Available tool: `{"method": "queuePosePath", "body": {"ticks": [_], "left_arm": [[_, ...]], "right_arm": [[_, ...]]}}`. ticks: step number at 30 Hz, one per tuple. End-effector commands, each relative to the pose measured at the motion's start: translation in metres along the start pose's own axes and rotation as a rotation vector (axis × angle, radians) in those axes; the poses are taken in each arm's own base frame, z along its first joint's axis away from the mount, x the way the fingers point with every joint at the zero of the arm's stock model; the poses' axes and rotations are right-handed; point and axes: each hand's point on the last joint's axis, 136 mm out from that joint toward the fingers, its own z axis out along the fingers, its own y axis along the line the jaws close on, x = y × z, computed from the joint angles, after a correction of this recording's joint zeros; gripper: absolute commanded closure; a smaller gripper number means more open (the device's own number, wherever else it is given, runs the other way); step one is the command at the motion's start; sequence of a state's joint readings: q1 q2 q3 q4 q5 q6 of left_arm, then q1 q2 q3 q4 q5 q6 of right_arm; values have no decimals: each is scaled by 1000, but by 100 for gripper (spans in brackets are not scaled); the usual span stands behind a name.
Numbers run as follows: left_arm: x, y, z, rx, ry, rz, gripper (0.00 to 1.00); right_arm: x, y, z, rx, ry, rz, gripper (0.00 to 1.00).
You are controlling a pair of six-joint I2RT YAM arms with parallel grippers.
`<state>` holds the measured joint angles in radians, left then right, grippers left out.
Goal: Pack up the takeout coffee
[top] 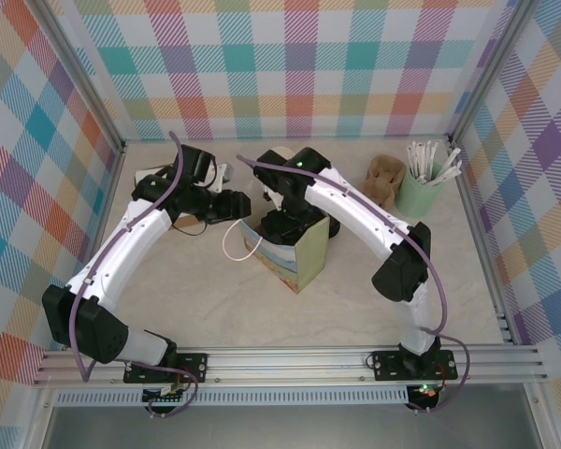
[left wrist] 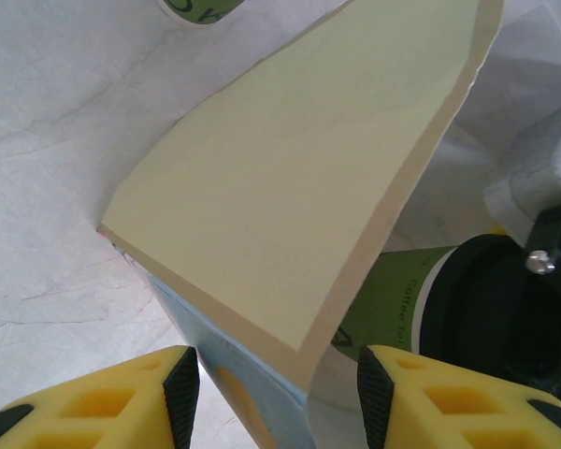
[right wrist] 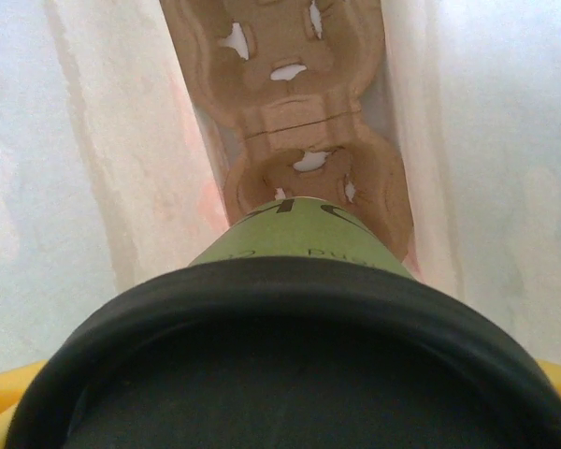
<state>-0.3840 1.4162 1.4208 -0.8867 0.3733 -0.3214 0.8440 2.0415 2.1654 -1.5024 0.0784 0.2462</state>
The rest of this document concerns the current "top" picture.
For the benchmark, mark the paper gift bag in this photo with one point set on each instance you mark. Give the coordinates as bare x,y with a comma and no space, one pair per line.
280,266

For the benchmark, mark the brown pulp cup carrier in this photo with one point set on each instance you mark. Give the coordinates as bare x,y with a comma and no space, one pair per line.
383,187

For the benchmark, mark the mint green holder cup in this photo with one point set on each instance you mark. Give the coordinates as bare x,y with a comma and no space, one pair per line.
418,201

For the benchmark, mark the left controller board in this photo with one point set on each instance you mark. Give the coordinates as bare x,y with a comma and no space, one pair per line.
163,397

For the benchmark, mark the controller board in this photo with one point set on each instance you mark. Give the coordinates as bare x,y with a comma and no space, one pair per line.
425,395
163,397

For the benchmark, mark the grey metal panel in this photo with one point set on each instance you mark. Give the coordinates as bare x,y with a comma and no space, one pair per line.
285,430

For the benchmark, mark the right controller board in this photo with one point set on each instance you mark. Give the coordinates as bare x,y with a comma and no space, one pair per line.
425,395

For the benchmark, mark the aluminium left side rail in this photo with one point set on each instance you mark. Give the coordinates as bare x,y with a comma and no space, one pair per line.
114,163

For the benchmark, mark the aluminium left frame post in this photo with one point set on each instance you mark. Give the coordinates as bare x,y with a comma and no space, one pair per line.
84,79

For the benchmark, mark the aluminium frame post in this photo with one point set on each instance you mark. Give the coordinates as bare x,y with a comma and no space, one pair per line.
84,79
486,75

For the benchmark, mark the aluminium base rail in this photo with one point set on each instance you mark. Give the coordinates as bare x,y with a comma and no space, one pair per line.
285,365

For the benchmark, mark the aluminium right frame post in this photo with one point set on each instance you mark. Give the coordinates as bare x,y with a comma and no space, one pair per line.
486,75

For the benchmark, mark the aluminium right side rail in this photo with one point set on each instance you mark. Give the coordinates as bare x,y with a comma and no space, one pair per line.
507,329

